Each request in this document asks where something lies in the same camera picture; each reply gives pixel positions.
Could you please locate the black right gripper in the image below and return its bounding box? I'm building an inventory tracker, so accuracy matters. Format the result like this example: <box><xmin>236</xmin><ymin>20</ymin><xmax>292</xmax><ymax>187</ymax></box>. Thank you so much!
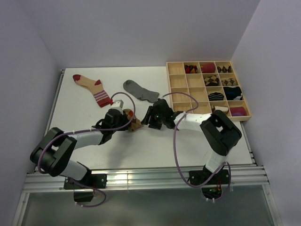
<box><xmin>141</xmin><ymin>105</ymin><xmax>165</xmax><ymax>130</ymax></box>

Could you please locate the tan orange argyle sock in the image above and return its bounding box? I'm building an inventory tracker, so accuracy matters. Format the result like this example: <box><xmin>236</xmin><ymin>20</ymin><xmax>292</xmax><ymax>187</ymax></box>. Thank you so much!
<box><xmin>123</xmin><ymin>109</ymin><xmax>143</xmax><ymax>132</ymax></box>

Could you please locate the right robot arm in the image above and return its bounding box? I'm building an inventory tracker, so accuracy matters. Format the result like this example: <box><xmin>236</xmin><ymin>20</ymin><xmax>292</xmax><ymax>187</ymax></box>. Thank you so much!
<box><xmin>142</xmin><ymin>99</ymin><xmax>242</xmax><ymax>184</ymax></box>

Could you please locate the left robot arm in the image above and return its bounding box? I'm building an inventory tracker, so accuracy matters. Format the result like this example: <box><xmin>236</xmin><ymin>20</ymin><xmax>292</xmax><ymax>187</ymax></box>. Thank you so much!
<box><xmin>30</xmin><ymin>109</ymin><xmax>129</xmax><ymax>188</ymax></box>

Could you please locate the tan sock with purple stripes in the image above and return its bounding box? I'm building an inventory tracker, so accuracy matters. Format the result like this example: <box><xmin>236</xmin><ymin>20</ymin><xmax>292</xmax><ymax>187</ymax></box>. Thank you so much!
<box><xmin>72</xmin><ymin>74</ymin><xmax>111</xmax><ymax>107</ymax></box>

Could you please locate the red orange argyle rolled sock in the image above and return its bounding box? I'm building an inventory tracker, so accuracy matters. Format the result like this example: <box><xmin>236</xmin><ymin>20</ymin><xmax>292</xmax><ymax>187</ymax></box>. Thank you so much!
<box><xmin>184</xmin><ymin>65</ymin><xmax>198</xmax><ymax>73</ymax></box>

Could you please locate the black white striped rolled sock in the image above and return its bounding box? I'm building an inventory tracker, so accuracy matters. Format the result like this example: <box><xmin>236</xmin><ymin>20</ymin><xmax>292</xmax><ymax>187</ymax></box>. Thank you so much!
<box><xmin>208</xmin><ymin>92</ymin><xmax>224</xmax><ymax>101</ymax></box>

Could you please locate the brown tan argyle rolled sock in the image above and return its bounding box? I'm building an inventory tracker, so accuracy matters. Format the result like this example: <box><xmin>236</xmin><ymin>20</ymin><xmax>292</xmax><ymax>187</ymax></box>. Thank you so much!
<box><xmin>204</xmin><ymin>75</ymin><xmax>219</xmax><ymax>87</ymax></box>

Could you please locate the wooden compartment tray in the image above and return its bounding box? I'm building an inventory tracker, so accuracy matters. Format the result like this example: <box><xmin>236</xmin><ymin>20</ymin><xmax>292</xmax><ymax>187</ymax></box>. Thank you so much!
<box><xmin>166</xmin><ymin>61</ymin><xmax>251</xmax><ymax>121</ymax></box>

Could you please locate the beige rolled sock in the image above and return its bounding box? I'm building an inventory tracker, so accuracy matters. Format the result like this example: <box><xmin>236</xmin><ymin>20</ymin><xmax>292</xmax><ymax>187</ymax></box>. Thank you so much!
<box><xmin>211</xmin><ymin>105</ymin><xmax>229</xmax><ymax>114</ymax></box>

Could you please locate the crimson rolled sock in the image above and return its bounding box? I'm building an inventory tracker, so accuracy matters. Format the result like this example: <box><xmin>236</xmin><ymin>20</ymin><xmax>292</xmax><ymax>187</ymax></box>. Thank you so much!
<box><xmin>200</xmin><ymin>63</ymin><xmax>215</xmax><ymax>73</ymax></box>

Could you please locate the black blue rolled sock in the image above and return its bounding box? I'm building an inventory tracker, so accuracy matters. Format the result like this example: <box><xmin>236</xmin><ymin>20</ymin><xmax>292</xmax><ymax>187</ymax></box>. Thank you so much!
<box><xmin>223</xmin><ymin>87</ymin><xmax>243</xmax><ymax>101</ymax></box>

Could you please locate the magenta purple rolled sock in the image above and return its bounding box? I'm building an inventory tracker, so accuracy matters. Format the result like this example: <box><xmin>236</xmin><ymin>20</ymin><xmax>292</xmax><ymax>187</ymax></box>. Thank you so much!
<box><xmin>230</xmin><ymin>106</ymin><xmax>247</xmax><ymax>117</ymax></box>

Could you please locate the brown white argyle rolled sock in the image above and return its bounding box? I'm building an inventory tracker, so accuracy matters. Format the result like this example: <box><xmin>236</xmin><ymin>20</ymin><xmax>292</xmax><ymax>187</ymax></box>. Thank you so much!
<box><xmin>217</xmin><ymin>65</ymin><xmax>232</xmax><ymax>73</ymax></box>

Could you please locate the grey brown argyle rolled sock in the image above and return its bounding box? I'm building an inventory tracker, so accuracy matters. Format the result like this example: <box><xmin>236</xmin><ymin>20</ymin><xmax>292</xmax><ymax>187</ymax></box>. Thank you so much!
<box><xmin>221</xmin><ymin>78</ymin><xmax>238</xmax><ymax>86</ymax></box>

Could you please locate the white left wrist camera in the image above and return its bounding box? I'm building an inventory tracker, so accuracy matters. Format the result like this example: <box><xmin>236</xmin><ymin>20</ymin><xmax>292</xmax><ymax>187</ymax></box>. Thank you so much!
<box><xmin>110</xmin><ymin>99</ymin><xmax>124</xmax><ymax>111</ymax></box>

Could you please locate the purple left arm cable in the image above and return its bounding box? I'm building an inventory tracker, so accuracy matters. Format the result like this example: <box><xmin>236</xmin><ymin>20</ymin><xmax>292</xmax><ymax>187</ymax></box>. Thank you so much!
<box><xmin>37</xmin><ymin>92</ymin><xmax>136</xmax><ymax>208</ymax></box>

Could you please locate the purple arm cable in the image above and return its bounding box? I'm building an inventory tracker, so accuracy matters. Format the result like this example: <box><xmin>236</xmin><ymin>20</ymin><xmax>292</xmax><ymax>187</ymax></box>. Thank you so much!
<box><xmin>159</xmin><ymin>92</ymin><xmax>233</xmax><ymax>202</ymax></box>
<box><xmin>37</xmin><ymin>92</ymin><xmax>136</xmax><ymax>208</ymax></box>

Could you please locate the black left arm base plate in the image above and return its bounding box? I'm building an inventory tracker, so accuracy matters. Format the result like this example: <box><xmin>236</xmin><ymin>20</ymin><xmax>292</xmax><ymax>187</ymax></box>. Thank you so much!
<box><xmin>63</xmin><ymin>174</ymin><xmax>107</xmax><ymax>208</ymax></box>

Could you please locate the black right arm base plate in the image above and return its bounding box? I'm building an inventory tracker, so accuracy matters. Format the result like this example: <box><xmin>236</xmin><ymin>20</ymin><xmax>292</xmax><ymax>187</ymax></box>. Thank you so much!
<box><xmin>188</xmin><ymin>169</ymin><xmax>230</xmax><ymax>200</ymax></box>

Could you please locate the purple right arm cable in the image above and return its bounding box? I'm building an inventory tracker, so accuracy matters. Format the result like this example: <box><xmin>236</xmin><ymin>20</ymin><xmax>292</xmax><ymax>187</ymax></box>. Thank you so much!
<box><xmin>159</xmin><ymin>92</ymin><xmax>233</xmax><ymax>202</ymax></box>

